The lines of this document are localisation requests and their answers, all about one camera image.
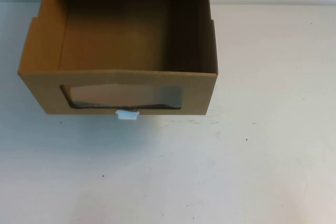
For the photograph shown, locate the cardboard drawer with window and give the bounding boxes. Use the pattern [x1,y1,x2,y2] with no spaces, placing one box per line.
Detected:
[17,0,219,116]

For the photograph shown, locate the white plastic drawer handle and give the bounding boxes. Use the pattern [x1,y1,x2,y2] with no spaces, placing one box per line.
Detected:
[116,109,139,122]

